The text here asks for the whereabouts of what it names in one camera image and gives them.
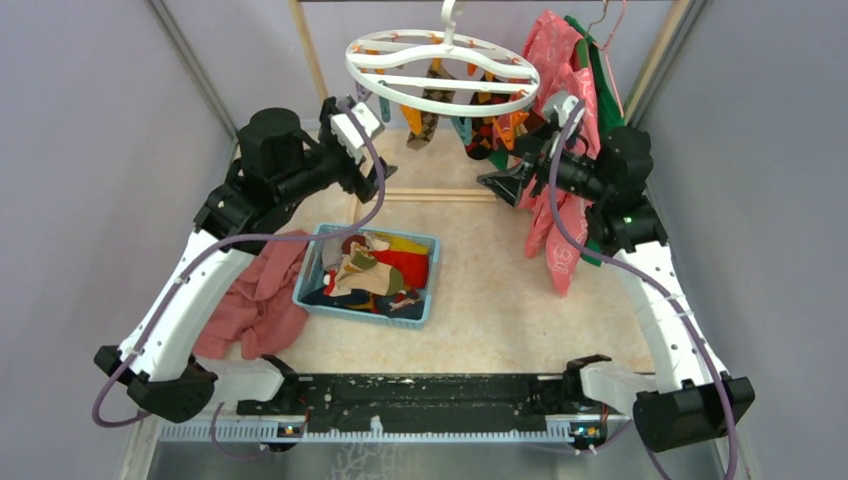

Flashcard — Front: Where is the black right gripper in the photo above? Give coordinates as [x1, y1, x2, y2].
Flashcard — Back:
[478, 119, 610, 207]

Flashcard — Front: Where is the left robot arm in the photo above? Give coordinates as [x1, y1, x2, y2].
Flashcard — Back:
[94, 97, 389, 423]

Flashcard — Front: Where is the yellow sock in basket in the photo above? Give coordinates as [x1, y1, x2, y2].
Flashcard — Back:
[375, 232, 430, 255]

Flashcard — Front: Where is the pink cloth on floor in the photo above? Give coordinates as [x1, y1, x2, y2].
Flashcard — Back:
[192, 241, 309, 361]

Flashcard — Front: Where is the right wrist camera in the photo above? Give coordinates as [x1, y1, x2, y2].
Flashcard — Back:
[542, 91, 586, 136]

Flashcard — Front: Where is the dark red argyle sock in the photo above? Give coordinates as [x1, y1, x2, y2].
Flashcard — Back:
[465, 92, 510, 161]

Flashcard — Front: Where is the light blue plastic basket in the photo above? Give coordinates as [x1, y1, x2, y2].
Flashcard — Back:
[292, 229, 442, 330]

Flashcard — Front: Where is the pink patterned hanging garment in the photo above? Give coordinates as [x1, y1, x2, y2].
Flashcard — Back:
[519, 10, 606, 296]

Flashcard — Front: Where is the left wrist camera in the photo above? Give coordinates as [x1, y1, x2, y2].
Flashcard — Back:
[330, 102, 385, 166]

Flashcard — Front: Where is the white round clip hanger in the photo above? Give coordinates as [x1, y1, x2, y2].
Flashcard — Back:
[344, 1, 541, 118]

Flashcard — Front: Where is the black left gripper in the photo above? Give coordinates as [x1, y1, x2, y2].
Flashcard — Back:
[277, 100, 397, 207]

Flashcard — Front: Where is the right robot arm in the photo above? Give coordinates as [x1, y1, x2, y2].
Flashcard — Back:
[477, 126, 755, 453]

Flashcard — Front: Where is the argyle brown cream sock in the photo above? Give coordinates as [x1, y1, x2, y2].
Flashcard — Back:
[406, 60, 455, 150]

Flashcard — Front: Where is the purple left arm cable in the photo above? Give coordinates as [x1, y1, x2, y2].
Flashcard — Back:
[91, 99, 388, 463]

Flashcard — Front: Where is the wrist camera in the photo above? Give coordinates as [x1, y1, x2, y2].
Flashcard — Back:
[330, 102, 385, 166]
[542, 91, 586, 136]

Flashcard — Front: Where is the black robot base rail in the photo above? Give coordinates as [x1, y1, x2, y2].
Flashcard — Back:
[236, 359, 618, 436]

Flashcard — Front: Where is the red santa sock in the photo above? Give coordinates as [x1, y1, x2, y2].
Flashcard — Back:
[373, 250, 430, 289]

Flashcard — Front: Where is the green hanging garment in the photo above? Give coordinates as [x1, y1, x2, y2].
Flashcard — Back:
[559, 15, 624, 253]

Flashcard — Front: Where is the light wooden clothes rack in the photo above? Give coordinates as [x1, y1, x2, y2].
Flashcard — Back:
[289, 1, 688, 202]

